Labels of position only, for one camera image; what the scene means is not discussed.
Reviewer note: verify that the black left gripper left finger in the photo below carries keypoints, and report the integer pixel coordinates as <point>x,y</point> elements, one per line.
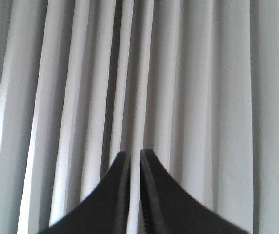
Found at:
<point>105,210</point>

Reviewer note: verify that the white pleated curtain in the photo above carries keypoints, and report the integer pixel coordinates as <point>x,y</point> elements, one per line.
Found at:
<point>197,81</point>

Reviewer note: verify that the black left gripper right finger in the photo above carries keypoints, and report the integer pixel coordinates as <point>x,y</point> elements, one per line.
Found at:
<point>168,209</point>

